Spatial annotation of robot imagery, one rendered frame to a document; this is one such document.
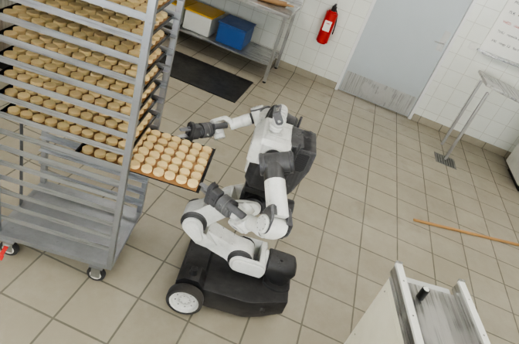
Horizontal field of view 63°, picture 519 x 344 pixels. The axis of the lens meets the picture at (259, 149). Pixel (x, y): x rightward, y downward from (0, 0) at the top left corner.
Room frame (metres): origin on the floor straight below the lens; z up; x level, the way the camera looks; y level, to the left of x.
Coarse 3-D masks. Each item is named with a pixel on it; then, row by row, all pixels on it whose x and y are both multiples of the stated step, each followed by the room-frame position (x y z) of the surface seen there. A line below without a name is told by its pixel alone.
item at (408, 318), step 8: (400, 264) 1.41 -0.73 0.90; (392, 272) 1.39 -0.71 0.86; (400, 272) 1.36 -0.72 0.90; (392, 280) 1.36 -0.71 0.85; (400, 280) 1.32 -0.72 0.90; (400, 288) 1.29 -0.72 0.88; (408, 288) 1.28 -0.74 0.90; (400, 296) 1.26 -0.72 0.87; (408, 296) 1.24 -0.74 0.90; (400, 304) 1.23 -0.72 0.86; (408, 304) 1.20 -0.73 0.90; (400, 312) 1.20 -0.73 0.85; (408, 312) 1.17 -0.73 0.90; (408, 320) 1.14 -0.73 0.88; (416, 320) 1.14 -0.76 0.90; (408, 328) 1.12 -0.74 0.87; (416, 328) 1.10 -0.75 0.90; (408, 336) 1.09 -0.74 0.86; (416, 336) 1.06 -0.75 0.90
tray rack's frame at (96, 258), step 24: (0, 192) 1.48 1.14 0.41; (72, 192) 1.91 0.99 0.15; (0, 216) 1.48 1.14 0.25; (24, 216) 1.62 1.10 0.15; (72, 216) 1.73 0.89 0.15; (96, 216) 1.79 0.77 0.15; (0, 240) 1.44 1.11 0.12; (24, 240) 1.47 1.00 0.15; (48, 240) 1.52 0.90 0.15; (72, 240) 1.57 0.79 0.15; (96, 240) 1.63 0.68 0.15; (120, 240) 1.69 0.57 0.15; (96, 264) 1.49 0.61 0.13
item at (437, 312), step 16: (384, 288) 1.36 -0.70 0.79; (416, 288) 1.37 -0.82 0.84; (384, 304) 1.30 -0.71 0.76; (416, 304) 1.28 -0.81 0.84; (432, 304) 1.31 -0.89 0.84; (448, 304) 1.35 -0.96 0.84; (368, 320) 1.32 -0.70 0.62; (384, 320) 1.24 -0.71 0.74; (400, 320) 1.17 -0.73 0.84; (432, 320) 1.23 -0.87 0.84; (448, 320) 1.26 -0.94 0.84; (352, 336) 1.35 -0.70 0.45; (368, 336) 1.25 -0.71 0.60; (384, 336) 1.18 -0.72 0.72; (400, 336) 1.11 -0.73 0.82; (432, 336) 1.15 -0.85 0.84; (448, 336) 1.17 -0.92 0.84; (464, 336) 1.20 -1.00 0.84
